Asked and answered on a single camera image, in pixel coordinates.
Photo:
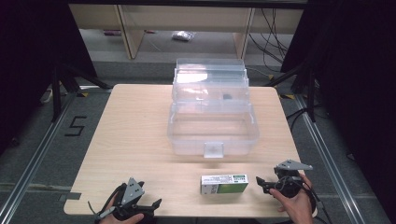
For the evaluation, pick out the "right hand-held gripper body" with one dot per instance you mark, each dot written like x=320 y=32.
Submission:
x=291 y=180

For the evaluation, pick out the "person's left hand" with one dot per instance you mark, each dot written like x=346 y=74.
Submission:
x=124 y=220

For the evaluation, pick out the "yellow black hazard tape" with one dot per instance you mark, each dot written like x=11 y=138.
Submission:
x=287 y=96
x=82 y=94

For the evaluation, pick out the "beige wooden desk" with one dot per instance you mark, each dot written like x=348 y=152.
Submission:
x=134 y=37

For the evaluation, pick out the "white and green carton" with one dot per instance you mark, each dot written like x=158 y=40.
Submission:
x=230 y=187

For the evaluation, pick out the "black metal stand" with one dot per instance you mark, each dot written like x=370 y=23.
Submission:
x=309 y=93
x=57 y=93

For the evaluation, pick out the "clear plastic storage box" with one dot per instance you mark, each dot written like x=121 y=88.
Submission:
x=186 y=146

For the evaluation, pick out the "crumpled clear plastic bag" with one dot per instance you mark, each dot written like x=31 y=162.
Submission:
x=183 y=35

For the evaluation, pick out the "black curtain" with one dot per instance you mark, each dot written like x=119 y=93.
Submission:
x=34 y=62
x=358 y=77

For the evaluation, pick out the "aluminium floor rail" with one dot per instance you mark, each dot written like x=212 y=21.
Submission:
x=31 y=161
x=330 y=161

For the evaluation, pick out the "person's right hand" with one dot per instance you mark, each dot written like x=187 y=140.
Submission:
x=299 y=208

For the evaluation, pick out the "small dark round item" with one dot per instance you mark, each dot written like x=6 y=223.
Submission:
x=227 y=96

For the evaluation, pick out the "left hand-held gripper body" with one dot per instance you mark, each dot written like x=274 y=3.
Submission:
x=132 y=191

